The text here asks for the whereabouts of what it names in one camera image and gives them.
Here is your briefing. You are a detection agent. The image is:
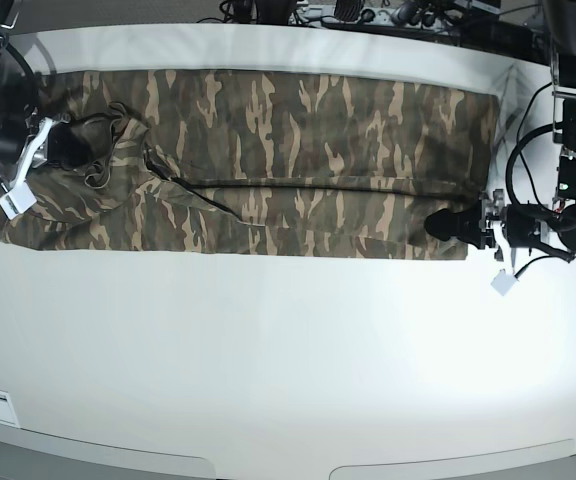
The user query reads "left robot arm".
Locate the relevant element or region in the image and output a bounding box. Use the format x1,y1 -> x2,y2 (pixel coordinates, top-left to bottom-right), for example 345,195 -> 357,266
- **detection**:
424,1 -> 576,262

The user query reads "cluttered cables and electronics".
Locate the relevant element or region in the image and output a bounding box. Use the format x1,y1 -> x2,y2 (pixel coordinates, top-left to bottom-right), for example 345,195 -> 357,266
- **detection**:
197,0 -> 576,66

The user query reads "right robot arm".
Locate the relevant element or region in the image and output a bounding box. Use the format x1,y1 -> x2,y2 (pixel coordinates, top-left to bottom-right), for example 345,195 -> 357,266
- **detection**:
0,1 -> 112,175

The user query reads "camouflage T-shirt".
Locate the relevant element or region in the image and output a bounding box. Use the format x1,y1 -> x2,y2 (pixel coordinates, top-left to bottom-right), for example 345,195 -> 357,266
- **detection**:
0,69 -> 499,260

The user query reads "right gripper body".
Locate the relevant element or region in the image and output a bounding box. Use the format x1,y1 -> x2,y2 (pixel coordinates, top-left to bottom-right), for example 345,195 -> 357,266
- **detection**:
31,119 -> 60,169

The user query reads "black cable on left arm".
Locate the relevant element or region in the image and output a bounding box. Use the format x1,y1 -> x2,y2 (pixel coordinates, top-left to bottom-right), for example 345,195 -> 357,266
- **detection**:
505,82 -> 576,271

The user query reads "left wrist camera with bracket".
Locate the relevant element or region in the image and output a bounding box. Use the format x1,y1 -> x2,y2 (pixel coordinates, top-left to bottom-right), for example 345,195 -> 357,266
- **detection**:
491,221 -> 519,297

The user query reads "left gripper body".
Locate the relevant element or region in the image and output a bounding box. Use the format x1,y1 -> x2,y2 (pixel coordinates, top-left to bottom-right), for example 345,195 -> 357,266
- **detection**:
482,202 -> 555,255

